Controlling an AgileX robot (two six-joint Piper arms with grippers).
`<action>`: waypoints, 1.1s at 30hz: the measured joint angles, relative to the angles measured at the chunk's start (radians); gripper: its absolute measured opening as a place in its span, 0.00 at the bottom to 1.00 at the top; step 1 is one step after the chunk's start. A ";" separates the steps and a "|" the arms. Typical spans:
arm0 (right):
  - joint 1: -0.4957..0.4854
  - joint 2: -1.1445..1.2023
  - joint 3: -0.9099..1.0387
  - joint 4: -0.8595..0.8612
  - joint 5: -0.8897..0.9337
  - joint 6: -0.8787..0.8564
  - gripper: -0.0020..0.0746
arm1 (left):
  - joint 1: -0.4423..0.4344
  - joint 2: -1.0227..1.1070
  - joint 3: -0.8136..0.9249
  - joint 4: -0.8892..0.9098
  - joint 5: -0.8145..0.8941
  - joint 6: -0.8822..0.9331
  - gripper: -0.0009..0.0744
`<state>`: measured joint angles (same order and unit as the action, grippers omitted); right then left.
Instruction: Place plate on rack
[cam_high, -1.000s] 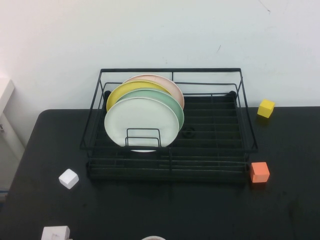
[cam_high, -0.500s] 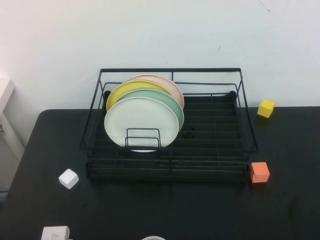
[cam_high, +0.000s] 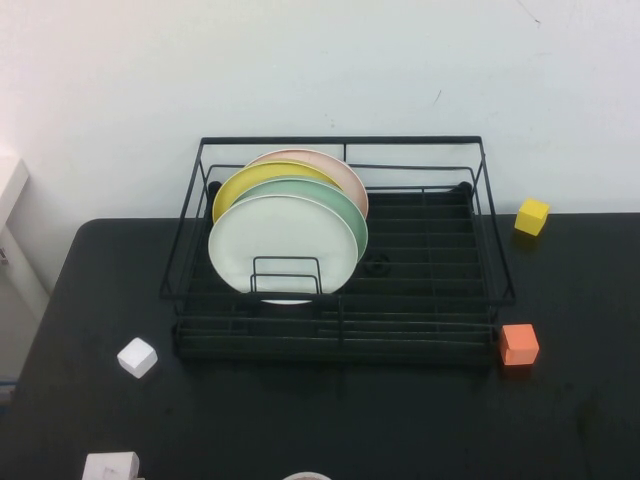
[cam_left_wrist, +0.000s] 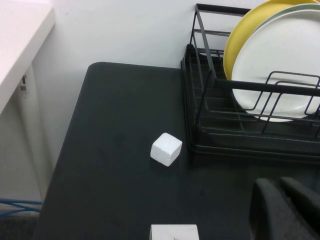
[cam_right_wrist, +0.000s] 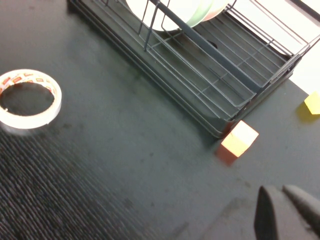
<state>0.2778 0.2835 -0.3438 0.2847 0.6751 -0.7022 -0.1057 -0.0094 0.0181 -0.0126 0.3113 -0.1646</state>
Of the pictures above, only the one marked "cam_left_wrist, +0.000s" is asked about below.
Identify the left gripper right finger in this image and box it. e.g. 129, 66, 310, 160
279, 176, 320, 213

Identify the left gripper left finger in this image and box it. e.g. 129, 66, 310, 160
249, 177, 320, 240

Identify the white plate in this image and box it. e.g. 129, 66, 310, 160
231, 9, 320, 123

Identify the yellow plate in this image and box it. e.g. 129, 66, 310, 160
223, 0, 320, 81

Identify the green plate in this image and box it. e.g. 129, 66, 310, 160
254, 2, 320, 28

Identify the white block with pencil mark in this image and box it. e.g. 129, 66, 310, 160
149, 224, 200, 240

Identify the white cube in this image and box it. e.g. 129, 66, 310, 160
150, 132, 183, 168

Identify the white cabinet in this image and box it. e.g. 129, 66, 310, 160
0, 0, 56, 201

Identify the black wire dish rack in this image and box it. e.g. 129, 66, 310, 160
188, 3, 320, 141

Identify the blue cable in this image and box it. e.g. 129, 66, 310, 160
0, 198, 43, 216

